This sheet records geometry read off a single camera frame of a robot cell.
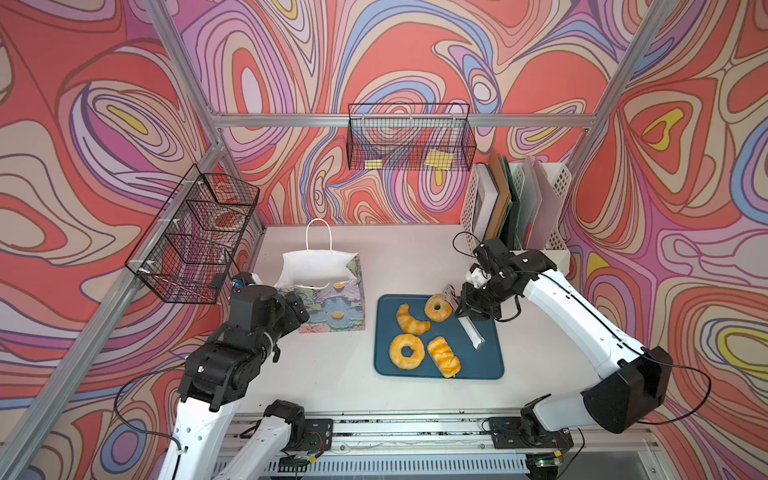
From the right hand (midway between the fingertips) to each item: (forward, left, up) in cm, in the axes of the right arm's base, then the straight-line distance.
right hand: (460, 323), depth 74 cm
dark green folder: (+33, -20, +13) cm, 41 cm away
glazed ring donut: (+13, +2, -14) cm, 19 cm away
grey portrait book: (+39, -14, +8) cm, 43 cm away
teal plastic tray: (-5, -9, -17) cm, 19 cm away
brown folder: (+41, -20, +11) cm, 46 cm away
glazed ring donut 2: (+2, +13, -15) cm, 20 cm away
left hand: (0, +39, +11) cm, 41 cm away
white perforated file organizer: (+33, -26, +6) cm, 42 cm away
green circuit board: (-26, +43, -20) cm, 54 cm away
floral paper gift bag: (+7, +32, +10) cm, 34 cm away
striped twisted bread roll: (-5, +2, -14) cm, 15 cm away
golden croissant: (+7, +12, -13) cm, 19 cm away
